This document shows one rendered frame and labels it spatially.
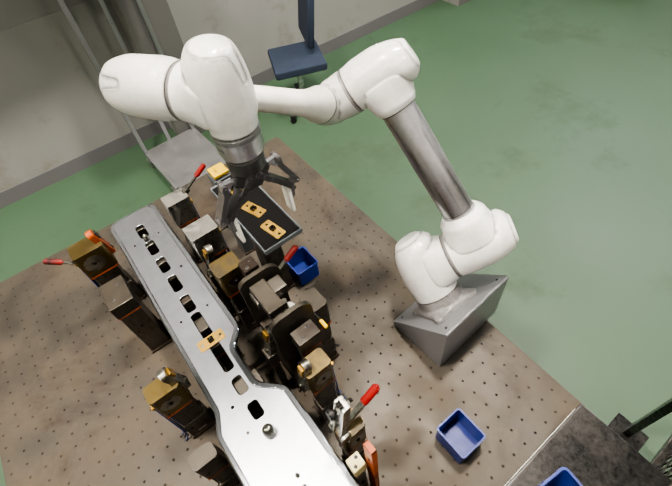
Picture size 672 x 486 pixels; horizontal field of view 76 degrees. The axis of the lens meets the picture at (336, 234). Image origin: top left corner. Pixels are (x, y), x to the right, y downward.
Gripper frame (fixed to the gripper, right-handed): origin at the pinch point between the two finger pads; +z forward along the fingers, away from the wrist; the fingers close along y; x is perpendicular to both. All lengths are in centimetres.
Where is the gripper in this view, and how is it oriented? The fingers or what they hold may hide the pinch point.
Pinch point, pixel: (266, 219)
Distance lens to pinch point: 98.5
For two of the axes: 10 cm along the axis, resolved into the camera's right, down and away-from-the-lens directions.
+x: 6.1, 5.8, -5.4
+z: 0.9, 6.3, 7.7
